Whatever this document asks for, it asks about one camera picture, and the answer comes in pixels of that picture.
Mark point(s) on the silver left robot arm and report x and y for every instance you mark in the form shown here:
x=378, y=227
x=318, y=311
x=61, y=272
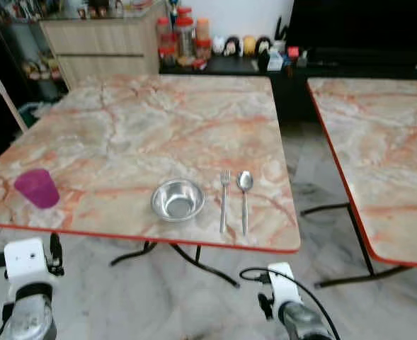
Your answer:
x=32, y=322

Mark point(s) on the small red lid plastic jar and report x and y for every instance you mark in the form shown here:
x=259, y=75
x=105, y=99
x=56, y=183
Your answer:
x=167, y=55

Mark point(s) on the tall red lid plastic jar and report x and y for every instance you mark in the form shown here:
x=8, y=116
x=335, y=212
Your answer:
x=185, y=37

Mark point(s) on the black low TV console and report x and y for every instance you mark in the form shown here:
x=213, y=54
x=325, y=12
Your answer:
x=289, y=99

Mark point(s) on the black television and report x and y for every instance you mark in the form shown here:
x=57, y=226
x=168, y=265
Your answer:
x=357, y=25

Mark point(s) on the pale wooden stick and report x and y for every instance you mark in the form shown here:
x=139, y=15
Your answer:
x=6, y=96

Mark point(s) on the steel fork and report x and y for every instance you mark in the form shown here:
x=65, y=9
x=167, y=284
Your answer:
x=224, y=205

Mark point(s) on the small red box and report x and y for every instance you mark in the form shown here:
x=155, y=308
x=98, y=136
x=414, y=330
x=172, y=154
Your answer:
x=292, y=52

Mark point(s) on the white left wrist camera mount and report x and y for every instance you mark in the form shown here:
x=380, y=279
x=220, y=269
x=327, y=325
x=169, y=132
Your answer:
x=24, y=258

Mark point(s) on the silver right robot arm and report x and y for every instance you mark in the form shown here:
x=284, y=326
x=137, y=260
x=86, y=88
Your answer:
x=304, y=322

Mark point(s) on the light wooden drawer cabinet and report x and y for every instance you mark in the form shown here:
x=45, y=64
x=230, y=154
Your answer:
x=102, y=42

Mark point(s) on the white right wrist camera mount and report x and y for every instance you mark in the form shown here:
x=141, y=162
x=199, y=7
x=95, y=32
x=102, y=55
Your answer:
x=282, y=283

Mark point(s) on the marble pattern folding table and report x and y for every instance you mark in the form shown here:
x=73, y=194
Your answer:
x=151, y=134
x=378, y=142

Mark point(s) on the steel spoon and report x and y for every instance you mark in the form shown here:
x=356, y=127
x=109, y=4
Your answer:
x=245, y=181

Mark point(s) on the small white box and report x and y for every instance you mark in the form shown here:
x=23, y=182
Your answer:
x=274, y=60

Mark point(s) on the white toy figurine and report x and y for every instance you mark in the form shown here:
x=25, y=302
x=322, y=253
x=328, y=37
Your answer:
x=218, y=46

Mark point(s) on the orange filled plastic jar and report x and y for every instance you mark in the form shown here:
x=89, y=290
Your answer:
x=203, y=28

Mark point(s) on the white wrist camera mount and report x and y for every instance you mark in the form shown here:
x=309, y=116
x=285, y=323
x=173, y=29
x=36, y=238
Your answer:
x=24, y=258
x=282, y=283

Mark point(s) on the yellow toy figurine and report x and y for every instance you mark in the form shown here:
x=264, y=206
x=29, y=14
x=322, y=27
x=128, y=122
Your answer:
x=249, y=44

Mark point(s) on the black toy figurine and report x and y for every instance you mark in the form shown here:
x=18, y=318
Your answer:
x=233, y=46
x=263, y=46

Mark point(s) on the purple plastic cup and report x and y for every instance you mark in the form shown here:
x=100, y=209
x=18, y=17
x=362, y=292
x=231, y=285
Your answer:
x=38, y=190

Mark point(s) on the glass display cabinet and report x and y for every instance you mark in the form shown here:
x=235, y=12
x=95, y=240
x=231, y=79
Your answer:
x=24, y=49

